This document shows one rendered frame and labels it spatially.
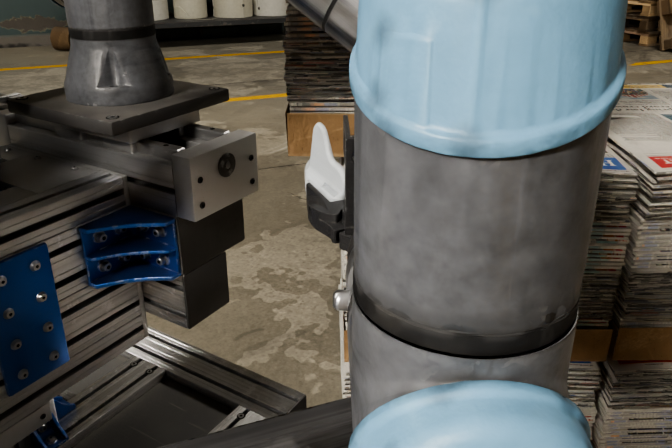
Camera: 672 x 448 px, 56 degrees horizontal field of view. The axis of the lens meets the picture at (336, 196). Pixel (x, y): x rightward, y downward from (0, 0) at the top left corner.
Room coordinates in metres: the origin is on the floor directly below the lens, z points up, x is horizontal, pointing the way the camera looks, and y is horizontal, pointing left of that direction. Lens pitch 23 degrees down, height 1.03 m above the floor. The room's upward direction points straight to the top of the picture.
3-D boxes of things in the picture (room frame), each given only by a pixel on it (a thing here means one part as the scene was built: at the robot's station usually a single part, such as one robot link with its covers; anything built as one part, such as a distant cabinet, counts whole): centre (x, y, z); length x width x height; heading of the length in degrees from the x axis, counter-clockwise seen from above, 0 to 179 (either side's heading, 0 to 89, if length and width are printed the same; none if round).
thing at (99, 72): (0.91, 0.32, 0.87); 0.15 x 0.15 x 0.10
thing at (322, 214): (0.40, -0.01, 0.86); 0.09 x 0.05 x 0.02; 28
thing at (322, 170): (0.44, 0.01, 0.88); 0.09 x 0.03 x 0.06; 28
